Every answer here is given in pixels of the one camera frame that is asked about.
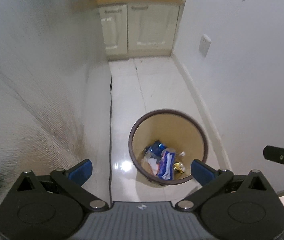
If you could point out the cream floor cabinet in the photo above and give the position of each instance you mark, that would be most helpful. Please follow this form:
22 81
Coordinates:
152 25

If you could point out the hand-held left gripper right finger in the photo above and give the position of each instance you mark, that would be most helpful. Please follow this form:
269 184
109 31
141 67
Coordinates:
203 172

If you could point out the brown white checkered tablecloth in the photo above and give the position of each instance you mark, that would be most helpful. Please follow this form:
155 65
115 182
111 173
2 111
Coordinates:
31 80

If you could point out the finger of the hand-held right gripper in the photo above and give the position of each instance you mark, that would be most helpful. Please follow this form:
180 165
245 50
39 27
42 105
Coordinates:
276 153

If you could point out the white wall outlet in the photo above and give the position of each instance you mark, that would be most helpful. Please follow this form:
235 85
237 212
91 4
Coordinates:
204 45

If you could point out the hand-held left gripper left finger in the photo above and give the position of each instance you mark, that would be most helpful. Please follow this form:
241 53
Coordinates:
80 171

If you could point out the crushed blue soda can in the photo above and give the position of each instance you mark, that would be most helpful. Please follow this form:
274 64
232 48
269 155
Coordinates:
157 147

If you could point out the white plastic bag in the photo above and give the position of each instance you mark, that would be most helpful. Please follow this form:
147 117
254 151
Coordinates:
152 163

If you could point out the beige waste bin brown rim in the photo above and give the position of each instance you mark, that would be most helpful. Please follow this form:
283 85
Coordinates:
162 127

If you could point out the light blue snack packet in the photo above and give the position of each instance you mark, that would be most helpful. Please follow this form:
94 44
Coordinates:
167 162

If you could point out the banana peel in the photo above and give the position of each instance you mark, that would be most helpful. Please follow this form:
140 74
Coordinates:
179 167

